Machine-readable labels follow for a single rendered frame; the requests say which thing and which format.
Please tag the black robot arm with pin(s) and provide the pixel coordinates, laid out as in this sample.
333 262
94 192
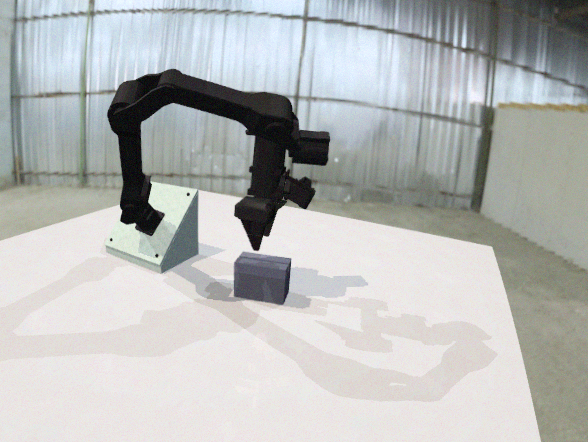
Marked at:
267 116

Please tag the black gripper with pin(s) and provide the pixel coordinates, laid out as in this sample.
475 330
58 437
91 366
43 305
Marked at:
258 213

